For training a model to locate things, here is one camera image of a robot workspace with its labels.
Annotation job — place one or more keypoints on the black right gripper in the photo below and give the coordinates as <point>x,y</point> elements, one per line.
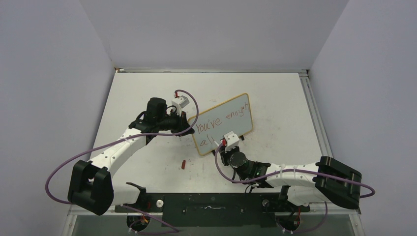
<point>225,154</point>

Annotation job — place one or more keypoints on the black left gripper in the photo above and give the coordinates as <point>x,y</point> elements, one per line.
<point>182,124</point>

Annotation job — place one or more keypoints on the yellow framed whiteboard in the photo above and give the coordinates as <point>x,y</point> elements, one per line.
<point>233,115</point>

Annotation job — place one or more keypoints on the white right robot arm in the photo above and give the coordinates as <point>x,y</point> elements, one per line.
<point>327,180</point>

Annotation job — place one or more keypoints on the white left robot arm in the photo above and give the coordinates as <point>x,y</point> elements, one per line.
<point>91,185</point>

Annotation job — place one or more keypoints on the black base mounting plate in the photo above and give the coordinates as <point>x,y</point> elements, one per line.
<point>216,209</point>

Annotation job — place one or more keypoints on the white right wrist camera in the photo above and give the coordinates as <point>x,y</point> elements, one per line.
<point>230,141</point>

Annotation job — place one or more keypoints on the aluminium rail right side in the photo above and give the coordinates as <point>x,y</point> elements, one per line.
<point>316,117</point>

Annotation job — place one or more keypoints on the aluminium rail back edge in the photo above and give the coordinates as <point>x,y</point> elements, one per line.
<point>170,70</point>

